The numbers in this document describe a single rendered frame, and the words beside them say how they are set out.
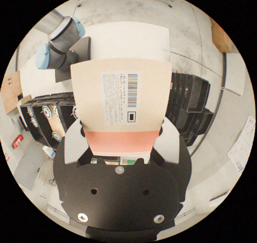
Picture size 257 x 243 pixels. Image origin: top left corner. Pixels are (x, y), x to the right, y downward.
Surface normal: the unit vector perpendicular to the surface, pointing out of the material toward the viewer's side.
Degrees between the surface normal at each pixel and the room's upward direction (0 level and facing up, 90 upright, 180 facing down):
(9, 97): 79
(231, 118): 90
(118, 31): 0
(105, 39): 0
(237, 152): 90
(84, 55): 4
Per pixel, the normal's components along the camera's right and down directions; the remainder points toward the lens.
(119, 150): 0.04, 0.48
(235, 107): -1.00, 0.01
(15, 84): 0.97, 0.11
